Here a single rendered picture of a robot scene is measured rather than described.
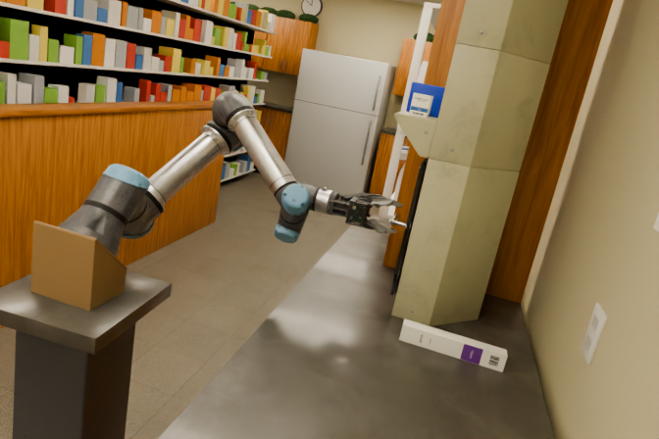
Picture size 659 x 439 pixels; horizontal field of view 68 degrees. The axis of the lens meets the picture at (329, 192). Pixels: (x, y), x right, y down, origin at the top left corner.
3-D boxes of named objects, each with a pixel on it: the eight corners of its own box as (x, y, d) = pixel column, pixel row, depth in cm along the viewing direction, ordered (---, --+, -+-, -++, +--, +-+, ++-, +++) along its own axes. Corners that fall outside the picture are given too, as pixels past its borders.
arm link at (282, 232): (273, 223, 138) (286, 192, 143) (271, 238, 148) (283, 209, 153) (299, 233, 138) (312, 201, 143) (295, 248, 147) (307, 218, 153)
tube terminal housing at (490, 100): (477, 296, 167) (540, 68, 148) (479, 341, 136) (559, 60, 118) (404, 276, 172) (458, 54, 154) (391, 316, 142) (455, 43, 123)
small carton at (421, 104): (429, 117, 140) (433, 96, 138) (426, 118, 135) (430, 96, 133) (411, 114, 141) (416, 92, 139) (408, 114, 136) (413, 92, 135)
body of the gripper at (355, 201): (364, 228, 143) (325, 219, 146) (370, 221, 151) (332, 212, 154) (369, 204, 141) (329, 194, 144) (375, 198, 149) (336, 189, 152)
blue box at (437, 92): (439, 117, 155) (446, 88, 153) (438, 118, 146) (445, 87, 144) (409, 110, 158) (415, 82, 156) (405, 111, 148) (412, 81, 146)
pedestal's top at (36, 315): (-29, 316, 112) (-29, 300, 111) (71, 268, 142) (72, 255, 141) (94, 355, 107) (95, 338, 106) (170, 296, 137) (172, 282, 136)
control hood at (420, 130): (435, 146, 161) (442, 117, 159) (428, 158, 130) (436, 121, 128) (401, 139, 164) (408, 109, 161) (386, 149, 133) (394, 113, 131)
